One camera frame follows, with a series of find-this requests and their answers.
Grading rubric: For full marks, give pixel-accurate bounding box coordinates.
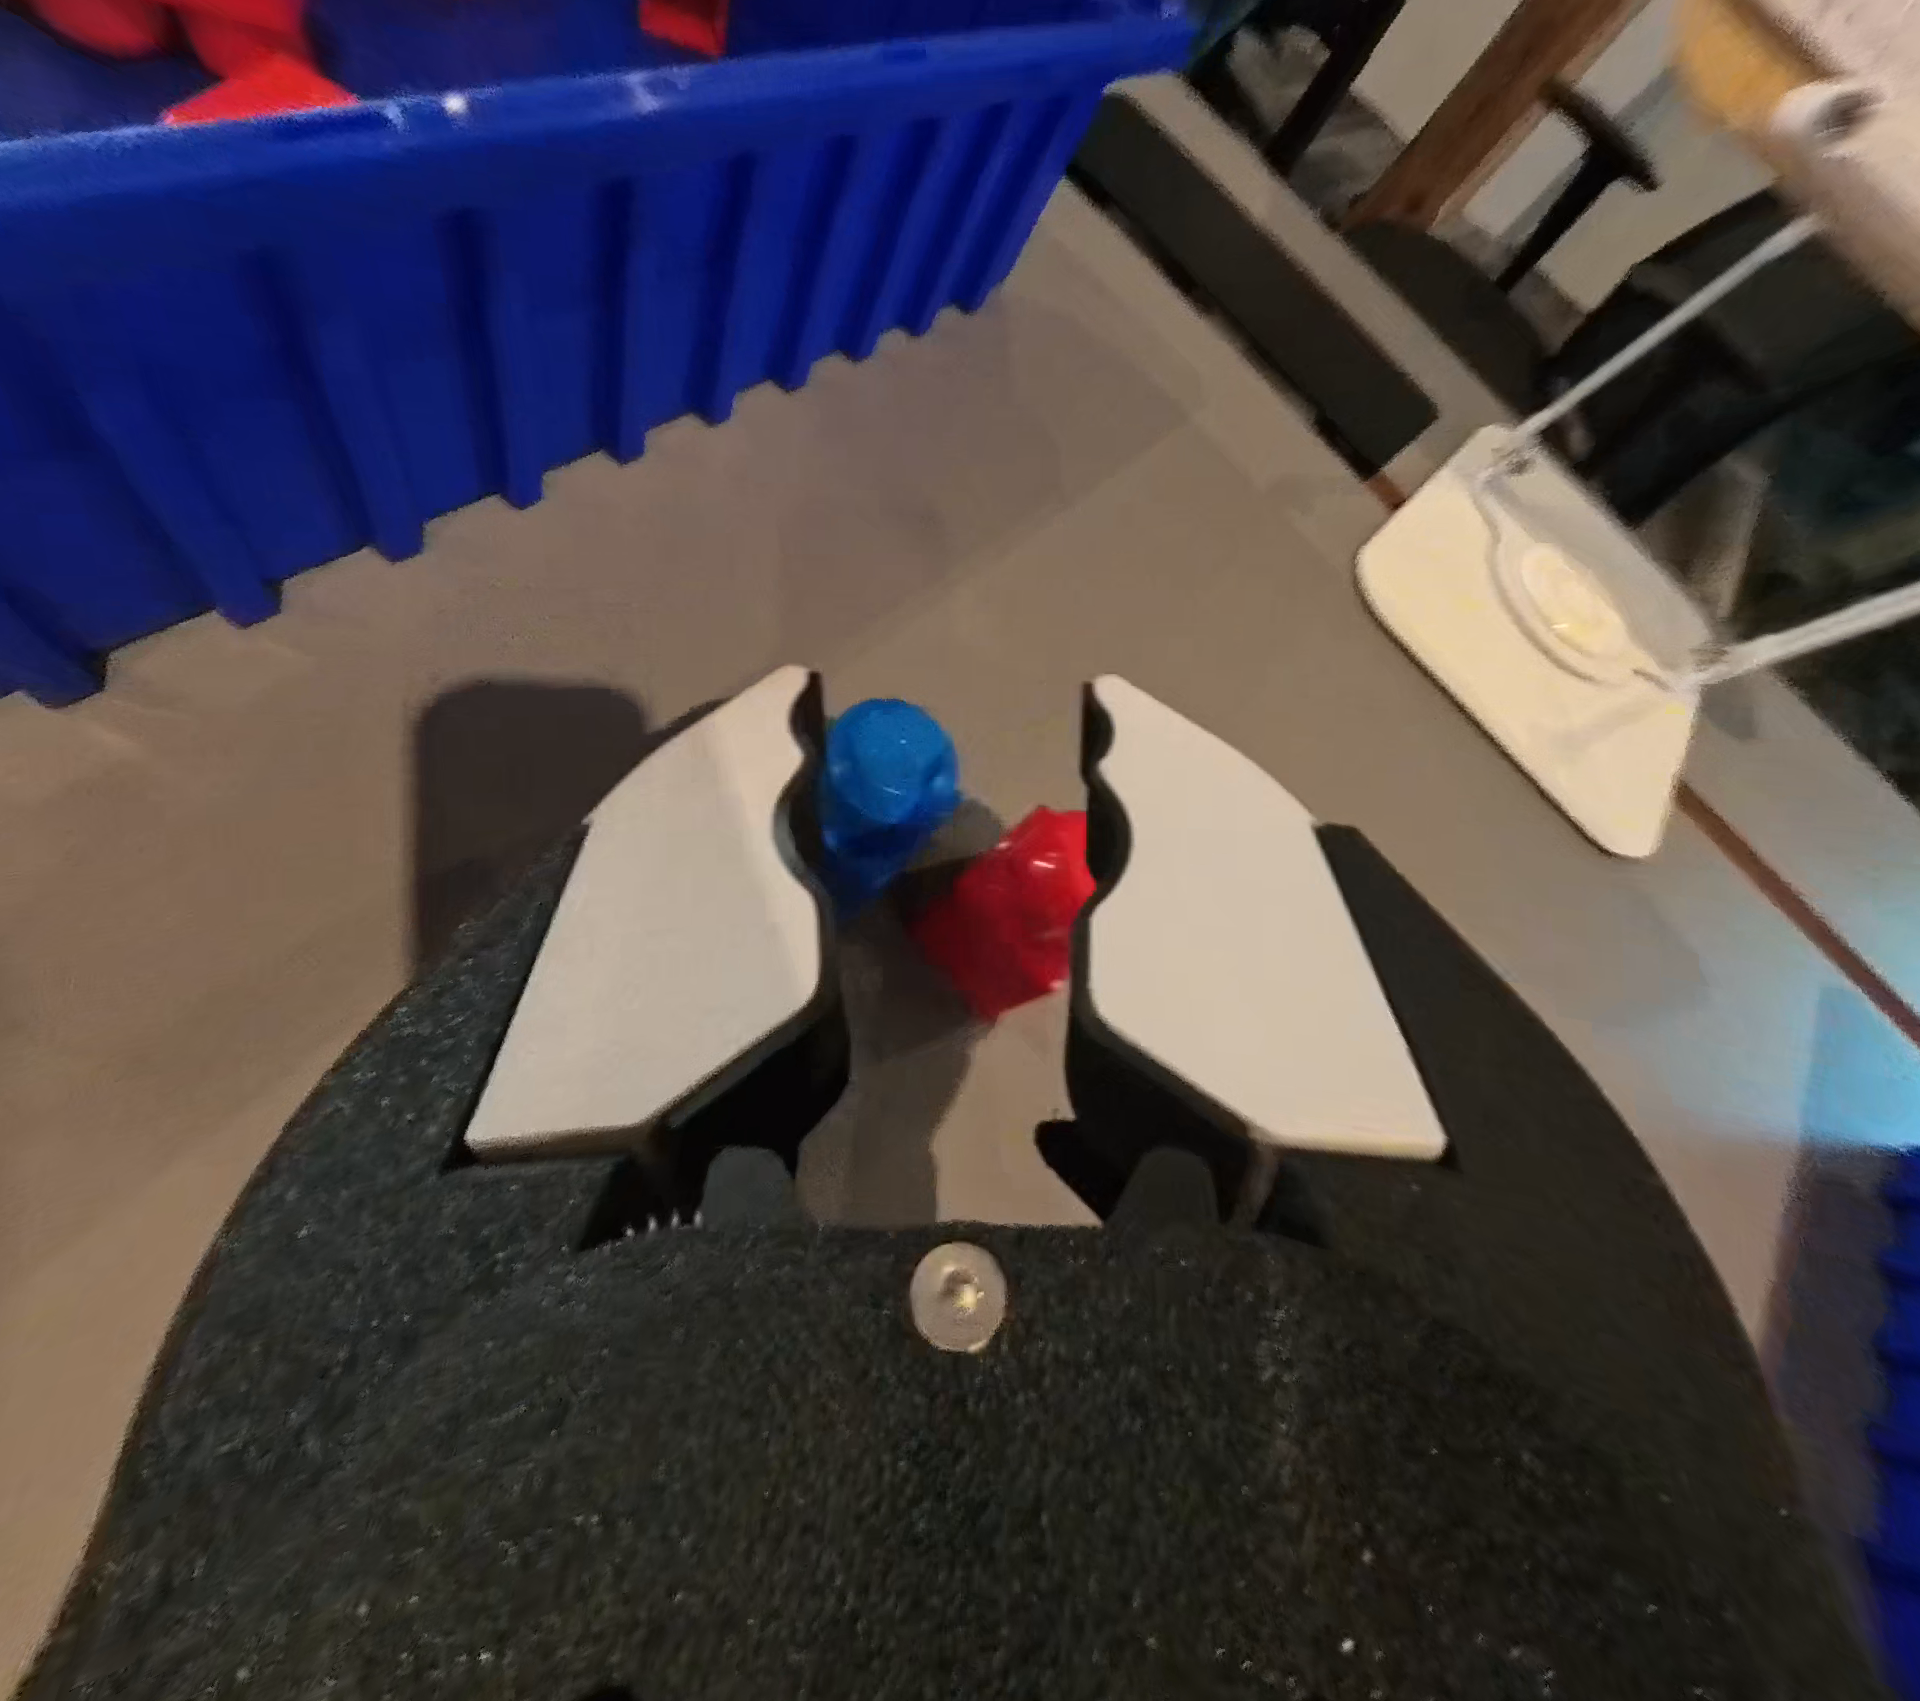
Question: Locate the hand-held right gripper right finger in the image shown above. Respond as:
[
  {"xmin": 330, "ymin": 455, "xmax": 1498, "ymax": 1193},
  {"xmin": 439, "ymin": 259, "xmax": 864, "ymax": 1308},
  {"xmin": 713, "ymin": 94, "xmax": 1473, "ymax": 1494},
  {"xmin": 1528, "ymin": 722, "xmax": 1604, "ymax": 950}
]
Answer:
[{"xmin": 1061, "ymin": 675, "xmax": 1452, "ymax": 1165}]

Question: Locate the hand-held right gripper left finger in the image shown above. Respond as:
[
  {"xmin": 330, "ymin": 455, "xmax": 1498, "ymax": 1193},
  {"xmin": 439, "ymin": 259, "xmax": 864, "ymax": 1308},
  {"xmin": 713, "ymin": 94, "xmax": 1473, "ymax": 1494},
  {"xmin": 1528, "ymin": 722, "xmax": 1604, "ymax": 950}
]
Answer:
[{"xmin": 461, "ymin": 668, "xmax": 845, "ymax": 1163}]

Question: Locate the red single-stud mega block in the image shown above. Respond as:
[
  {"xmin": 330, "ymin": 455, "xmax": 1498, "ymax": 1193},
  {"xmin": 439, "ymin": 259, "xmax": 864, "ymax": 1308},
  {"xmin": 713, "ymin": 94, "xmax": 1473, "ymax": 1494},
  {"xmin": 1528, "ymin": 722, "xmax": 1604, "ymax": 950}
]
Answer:
[{"xmin": 907, "ymin": 805, "xmax": 1100, "ymax": 1021}]

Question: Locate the blue single-stud mega block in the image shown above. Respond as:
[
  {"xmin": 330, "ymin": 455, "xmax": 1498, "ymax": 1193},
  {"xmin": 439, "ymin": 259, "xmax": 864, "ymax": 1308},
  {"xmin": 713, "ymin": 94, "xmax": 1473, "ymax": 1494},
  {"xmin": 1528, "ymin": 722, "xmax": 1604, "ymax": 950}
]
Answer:
[{"xmin": 818, "ymin": 701, "xmax": 963, "ymax": 908}]

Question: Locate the white stand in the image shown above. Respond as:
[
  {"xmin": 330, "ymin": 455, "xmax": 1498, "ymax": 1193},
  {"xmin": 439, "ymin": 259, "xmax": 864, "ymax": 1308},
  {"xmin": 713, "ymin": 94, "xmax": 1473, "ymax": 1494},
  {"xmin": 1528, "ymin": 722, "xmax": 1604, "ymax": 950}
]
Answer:
[{"xmin": 1354, "ymin": 207, "xmax": 1920, "ymax": 860}]

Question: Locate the black flat pad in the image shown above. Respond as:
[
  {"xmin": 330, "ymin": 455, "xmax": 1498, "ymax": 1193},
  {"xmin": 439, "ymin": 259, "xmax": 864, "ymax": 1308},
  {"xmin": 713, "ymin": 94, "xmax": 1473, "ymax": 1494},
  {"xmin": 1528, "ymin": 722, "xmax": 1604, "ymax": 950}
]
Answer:
[{"xmin": 1072, "ymin": 89, "xmax": 1437, "ymax": 481}]

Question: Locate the blue ribbed plastic bin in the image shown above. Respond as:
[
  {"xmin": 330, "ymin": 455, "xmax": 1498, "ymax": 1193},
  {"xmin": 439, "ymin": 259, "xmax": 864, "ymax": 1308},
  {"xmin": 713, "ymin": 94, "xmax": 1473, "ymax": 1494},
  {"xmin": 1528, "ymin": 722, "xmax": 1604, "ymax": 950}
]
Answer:
[
  {"xmin": 1850, "ymin": 1139, "xmax": 1920, "ymax": 1701},
  {"xmin": 0, "ymin": 0, "xmax": 1197, "ymax": 701}
]

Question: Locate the dark chair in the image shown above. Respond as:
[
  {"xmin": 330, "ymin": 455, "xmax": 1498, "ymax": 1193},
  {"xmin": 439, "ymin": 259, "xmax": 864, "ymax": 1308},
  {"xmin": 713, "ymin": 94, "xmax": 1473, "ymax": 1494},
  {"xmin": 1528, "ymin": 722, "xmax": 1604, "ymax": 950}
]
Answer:
[{"xmin": 1544, "ymin": 186, "xmax": 1920, "ymax": 516}]

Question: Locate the brown wooden table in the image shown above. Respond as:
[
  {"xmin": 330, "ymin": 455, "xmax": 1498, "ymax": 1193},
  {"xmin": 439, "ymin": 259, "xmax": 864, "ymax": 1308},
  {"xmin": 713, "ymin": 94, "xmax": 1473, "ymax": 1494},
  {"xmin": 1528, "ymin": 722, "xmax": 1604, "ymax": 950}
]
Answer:
[{"xmin": 1260, "ymin": 0, "xmax": 1846, "ymax": 233}]

